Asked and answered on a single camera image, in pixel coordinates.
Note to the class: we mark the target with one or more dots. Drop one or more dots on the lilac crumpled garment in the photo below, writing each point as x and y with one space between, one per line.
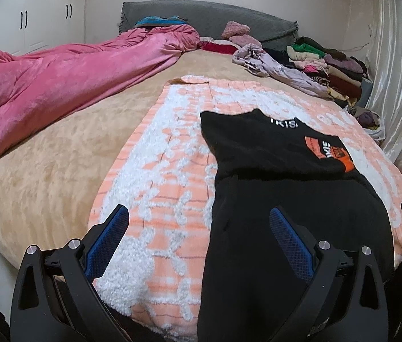
283 69

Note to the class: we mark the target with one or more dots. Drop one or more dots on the white wardrobe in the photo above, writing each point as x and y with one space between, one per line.
44 17

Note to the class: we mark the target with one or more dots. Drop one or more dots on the white satin curtain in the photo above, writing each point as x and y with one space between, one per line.
400 60

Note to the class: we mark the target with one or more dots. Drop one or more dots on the blue cloth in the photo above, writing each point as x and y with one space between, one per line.
154 21

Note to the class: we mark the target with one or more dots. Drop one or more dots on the red cloth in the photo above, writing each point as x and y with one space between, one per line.
218 47

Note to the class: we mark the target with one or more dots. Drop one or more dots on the pink fluffy garment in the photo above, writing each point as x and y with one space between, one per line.
236 28
245 40

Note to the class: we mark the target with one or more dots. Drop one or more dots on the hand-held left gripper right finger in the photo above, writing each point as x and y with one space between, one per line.
291 242

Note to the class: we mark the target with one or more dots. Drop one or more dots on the pink velvet quilt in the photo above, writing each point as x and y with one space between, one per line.
44 78

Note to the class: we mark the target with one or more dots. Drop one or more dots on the orange and white plaid blanket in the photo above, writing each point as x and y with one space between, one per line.
172 185

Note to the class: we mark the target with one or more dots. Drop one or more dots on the white plastic bag of clothes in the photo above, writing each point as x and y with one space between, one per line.
368 119

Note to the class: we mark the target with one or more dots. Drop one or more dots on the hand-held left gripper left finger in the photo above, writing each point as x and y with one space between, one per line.
110 238

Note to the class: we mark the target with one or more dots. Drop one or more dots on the grey padded headboard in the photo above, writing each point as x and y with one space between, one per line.
201 17

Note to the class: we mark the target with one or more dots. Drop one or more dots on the beige plush bed sheet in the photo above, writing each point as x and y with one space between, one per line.
79 142

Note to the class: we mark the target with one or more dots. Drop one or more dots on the black sweater with orange patches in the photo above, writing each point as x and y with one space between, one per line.
275 171

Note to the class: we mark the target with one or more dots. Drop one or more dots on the pile of folded clothes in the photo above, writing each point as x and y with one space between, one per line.
336 71

